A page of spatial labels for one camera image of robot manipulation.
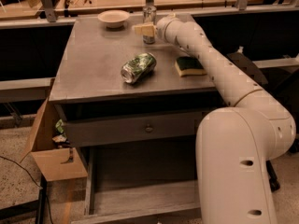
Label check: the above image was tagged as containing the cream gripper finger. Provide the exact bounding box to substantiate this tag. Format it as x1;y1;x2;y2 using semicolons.
134;22;154;37

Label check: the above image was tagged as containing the silver blue redbull can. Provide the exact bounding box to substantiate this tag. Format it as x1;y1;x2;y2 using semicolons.
143;6;156;44

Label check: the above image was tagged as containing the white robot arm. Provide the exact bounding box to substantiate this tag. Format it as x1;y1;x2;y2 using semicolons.
134;16;296;224

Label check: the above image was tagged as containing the crushed green soda can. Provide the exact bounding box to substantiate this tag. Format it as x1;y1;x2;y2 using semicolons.
121;52;157;84

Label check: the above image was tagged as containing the closed grey top drawer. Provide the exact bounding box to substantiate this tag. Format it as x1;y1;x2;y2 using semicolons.
64;111;204;147

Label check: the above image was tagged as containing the grey drawer cabinet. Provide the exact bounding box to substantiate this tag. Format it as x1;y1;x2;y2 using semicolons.
50;15;222;224

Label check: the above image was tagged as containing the open grey middle drawer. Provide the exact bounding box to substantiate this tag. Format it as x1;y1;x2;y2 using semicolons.
72;136;201;224

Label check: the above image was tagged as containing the white ceramic bowl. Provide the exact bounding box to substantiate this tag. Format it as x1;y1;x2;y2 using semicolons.
98;10;130;29

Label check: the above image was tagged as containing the green yellow sponge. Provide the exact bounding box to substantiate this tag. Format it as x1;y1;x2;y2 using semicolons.
175;56;206;77

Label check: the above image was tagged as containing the green snack packet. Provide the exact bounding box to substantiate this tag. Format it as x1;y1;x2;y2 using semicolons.
52;119;68;147

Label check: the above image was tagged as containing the black office chair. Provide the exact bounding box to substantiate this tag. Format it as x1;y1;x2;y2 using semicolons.
226;51;299;193

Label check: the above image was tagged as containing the brown cardboard box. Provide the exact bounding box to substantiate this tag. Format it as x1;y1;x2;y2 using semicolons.
20;77;89;183

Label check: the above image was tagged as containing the black floor cable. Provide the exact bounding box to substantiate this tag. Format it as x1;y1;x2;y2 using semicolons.
0;154;54;224

